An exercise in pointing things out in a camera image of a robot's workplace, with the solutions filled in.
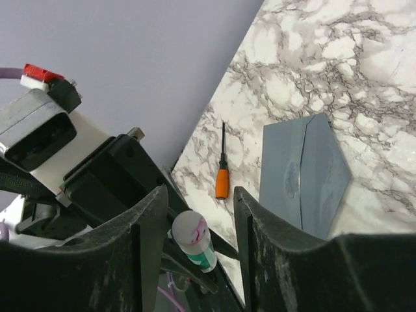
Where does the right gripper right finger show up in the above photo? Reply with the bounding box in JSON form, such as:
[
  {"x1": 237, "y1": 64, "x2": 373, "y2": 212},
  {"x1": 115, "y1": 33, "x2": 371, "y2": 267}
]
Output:
[{"x1": 233, "y1": 187, "x2": 415, "y2": 311}]

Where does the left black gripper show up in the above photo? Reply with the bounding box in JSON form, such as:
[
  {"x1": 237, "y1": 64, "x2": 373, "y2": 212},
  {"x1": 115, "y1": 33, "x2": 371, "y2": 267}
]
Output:
[{"x1": 60, "y1": 128, "x2": 182, "y2": 228}]

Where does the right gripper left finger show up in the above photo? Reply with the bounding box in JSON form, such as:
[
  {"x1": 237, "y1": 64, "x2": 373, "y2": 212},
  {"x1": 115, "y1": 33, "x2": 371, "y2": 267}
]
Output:
[{"x1": 1, "y1": 186, "x2": 168, "y2": 311}]

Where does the green white glue stick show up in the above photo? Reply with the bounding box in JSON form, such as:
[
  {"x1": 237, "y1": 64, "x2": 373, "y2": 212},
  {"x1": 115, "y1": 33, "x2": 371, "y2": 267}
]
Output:
[{"x1": 171, "y1": 211, "x2": 218, "y2": 273}]

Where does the grey blue envelope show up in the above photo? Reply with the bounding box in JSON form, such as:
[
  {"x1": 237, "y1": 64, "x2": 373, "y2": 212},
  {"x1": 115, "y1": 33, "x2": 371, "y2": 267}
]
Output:
[{"x1": 259, "y1": 113, "x2": 351, "y2": 239}]

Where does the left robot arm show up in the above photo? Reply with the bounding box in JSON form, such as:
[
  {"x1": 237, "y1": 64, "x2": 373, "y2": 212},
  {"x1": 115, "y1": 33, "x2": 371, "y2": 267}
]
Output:
[{"x1": 1, "y1": 134, "x2": 188, "y2": 241}]

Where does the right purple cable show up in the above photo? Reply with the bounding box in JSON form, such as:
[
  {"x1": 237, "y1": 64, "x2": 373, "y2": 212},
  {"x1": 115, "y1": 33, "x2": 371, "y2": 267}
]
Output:
[{"x1": 157, "y1": 271, "x2": 192, "y2": 312}]

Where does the orange handled screwdriver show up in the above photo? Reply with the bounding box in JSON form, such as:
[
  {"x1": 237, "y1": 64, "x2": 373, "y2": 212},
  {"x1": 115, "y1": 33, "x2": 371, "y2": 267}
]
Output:
[{"x1": 215, "y1": 122, "x2": 229, "y2": 200}]

